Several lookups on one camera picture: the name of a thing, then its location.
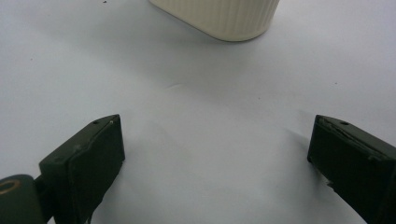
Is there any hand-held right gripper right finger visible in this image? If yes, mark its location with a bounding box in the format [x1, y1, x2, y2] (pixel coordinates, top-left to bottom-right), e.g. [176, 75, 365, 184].
[306, 114, 396, 224]

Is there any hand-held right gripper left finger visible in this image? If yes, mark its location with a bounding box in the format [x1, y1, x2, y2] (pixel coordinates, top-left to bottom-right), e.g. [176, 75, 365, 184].
[38, 114, 126, 224]

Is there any cream pump bottle orange label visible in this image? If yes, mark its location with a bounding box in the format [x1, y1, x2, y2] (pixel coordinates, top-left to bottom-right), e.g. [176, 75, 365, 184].
[148, 0, 281, 43]

